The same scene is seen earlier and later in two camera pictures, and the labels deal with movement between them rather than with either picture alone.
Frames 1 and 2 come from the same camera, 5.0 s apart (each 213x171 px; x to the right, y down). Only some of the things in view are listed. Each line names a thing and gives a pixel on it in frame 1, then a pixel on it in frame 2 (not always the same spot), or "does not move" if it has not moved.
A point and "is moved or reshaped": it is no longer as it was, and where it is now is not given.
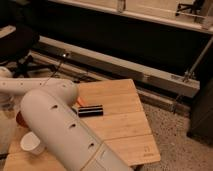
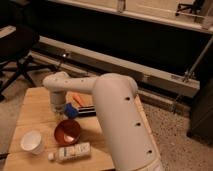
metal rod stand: (189, 74) does not move
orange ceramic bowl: (20, 119) is moved or reshaped
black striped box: (91, 111) does not move
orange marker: (80, 101) does not move
